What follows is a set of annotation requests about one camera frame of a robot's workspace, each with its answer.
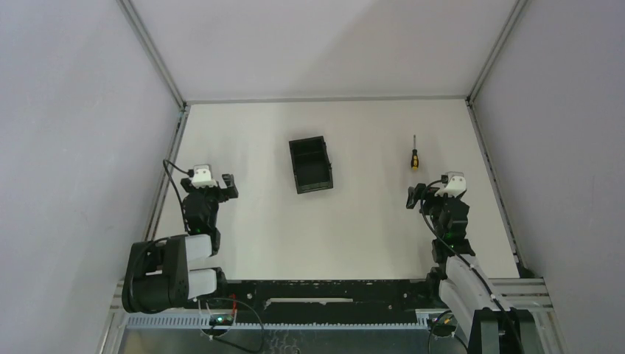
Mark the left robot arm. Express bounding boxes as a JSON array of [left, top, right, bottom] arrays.
[[122, 174, 239, 314]]

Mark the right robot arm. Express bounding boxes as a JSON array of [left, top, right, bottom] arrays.
[[406, 178, 542, 353]]

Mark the yellow black screwdriver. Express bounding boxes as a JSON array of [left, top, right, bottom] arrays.
[[411, 135, 419, 170]]

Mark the black plastic bin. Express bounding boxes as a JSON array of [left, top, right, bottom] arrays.
[[289, 136, 333, 194]]

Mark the small green-lit circuit board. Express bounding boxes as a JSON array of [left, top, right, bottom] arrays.
[[209, 315, 234, 327]]

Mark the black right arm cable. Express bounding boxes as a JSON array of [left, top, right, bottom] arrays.
[[419, 179, 526, 354]]

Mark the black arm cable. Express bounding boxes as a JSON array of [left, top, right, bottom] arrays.
[[419, 179, 526, 354], [162, 159, 195, 234]]

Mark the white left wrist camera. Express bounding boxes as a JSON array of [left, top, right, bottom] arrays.
[[191, 164, 217, 188]]

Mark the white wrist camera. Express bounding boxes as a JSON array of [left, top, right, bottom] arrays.
[[191, 164, 217, 188], [435, 171, 467, 199]]

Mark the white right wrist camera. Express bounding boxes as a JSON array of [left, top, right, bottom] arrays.
[[435, 171, 467, 199]]

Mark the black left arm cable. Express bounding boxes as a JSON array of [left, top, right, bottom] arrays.
[[162, 159, 195, 234]]

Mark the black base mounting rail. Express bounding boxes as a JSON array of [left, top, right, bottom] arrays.
[[210, 280, 446, 325]]

